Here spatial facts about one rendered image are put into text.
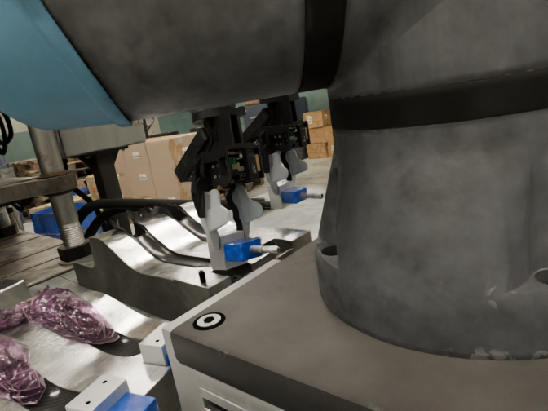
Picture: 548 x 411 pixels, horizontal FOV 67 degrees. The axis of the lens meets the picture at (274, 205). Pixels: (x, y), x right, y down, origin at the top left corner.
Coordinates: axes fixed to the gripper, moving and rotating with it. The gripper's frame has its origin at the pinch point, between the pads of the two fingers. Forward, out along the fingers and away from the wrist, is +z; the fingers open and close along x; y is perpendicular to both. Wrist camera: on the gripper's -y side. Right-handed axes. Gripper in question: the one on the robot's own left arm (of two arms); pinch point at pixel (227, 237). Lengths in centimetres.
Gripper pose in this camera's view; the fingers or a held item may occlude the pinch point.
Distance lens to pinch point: 67.8
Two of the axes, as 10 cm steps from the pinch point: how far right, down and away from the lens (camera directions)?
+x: 6.7, -1.5, 7.3
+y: 7.2, -0.9, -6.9
